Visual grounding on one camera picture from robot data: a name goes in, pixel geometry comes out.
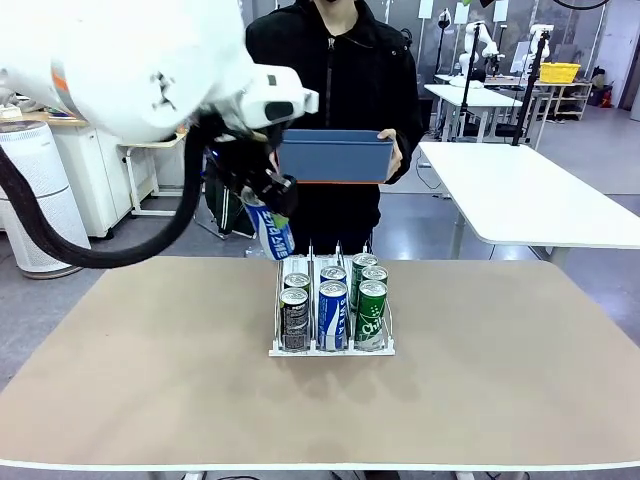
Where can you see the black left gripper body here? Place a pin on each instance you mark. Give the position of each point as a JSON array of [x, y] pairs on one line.
[[245, 160]]

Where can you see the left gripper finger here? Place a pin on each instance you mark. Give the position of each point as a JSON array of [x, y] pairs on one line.
[[282, 195], [248, 192]]

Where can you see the blue Pocari Sweat can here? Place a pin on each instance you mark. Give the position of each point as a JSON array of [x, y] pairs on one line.
[[333, 273], [331, 315], [272, 237]]

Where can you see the blue plastic basket orange trim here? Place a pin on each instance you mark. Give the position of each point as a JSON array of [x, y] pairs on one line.
[[335, 157]]

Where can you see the green Chilsung cider can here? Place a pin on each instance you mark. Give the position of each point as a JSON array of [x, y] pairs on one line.
[[375, 273], [365, 259], [371, 320]]

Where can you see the person's left forearm black sleeve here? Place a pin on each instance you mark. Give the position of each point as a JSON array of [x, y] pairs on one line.
[[412, 135]]

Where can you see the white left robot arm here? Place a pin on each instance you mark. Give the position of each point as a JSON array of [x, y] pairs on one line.
[[125, 60]]

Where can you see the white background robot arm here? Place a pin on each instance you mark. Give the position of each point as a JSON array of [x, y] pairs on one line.
[[537, 45], [472, 45]]

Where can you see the person's right hand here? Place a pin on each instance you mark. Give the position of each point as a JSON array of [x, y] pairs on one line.
[[274, 161]]

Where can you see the person's left hand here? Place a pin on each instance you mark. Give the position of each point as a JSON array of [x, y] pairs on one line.
[[396, 155]]

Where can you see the dark green striped jacket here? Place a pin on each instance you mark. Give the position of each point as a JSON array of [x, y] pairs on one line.
[[220, 210]]

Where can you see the black Pepsi can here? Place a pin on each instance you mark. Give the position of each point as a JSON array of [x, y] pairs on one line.
[[297, 281], [294, 320]]

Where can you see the white background desk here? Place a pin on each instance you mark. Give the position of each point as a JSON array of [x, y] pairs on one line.
[[480, 97]]

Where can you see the white rolling side table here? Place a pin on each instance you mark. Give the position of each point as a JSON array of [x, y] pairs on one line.
[[135, 175]]

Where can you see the yellow plastic crate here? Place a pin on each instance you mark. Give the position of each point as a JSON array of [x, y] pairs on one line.
[[560, 71]]

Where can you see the person in black jacket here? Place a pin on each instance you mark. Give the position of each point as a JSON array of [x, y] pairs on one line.
[[350, 75]]

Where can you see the white cabinet wooden top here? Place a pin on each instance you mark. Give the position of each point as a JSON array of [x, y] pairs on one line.
[[110, 175]]

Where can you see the low wooden shelf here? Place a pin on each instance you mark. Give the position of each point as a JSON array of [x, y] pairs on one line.
[[570, 100]]

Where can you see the red fire extinguisher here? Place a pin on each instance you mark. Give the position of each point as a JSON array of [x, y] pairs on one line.
[[606, 96]]

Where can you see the white round air purifier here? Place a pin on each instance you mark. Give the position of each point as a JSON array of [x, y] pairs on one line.
[[45, 165]]

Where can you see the large white table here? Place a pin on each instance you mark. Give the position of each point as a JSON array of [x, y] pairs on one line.
[[550, 215]]

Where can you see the black camera stand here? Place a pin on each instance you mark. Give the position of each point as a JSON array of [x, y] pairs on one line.
[[470, 75], [530, 90], [442, 40]]

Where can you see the metal folding chair frame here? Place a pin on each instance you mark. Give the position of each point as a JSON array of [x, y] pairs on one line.
[[200, 220]]

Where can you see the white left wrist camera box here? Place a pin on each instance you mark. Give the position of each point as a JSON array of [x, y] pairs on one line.
[[270, 95]]

